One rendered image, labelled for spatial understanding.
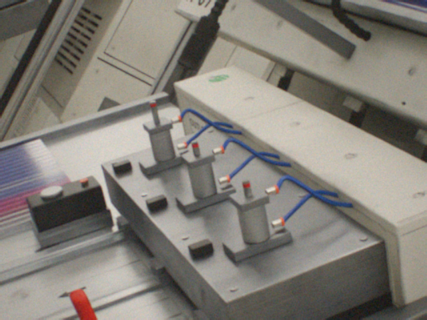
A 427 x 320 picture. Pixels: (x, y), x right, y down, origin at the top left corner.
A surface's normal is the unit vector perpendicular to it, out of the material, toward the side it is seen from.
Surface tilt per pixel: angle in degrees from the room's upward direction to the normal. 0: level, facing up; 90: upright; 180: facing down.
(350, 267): 90
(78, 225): 90
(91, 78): 90
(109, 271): 43
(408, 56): 90
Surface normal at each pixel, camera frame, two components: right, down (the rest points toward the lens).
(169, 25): 0.37, 0.29
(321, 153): -0.19, -0.90
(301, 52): -0.80, -0.39
